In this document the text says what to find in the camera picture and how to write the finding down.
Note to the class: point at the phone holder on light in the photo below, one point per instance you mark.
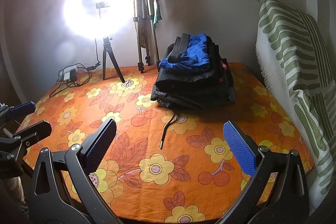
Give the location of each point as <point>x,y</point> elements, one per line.
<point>100,6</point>

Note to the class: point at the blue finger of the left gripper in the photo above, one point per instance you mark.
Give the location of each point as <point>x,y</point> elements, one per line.
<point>35,132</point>
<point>22,110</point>

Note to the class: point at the orange floral bedsheet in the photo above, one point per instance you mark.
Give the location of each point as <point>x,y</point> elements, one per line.
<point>165,166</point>

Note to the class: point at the green white patterned pillow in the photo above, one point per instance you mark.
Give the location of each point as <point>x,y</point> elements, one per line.
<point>297,71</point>

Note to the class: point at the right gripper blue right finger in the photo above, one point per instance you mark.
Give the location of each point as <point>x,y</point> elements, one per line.
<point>242,146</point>

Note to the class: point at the tall silver tripod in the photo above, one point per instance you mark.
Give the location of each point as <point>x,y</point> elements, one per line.
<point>144,54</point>

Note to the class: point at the stack of dark folded clothes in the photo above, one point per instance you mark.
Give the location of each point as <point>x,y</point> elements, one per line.
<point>197,91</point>

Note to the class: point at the white power strip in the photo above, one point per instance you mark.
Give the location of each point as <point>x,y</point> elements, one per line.
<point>69,69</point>

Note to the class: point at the bright ring light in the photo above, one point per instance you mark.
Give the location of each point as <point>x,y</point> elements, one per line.
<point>82,18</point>

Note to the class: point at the blue striped pants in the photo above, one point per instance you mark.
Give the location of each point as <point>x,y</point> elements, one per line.
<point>189,55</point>

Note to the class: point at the black power adapter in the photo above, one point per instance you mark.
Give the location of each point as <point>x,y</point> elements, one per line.
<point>71,76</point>

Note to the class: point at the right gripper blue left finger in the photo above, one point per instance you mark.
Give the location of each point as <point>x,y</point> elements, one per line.
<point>95,146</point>

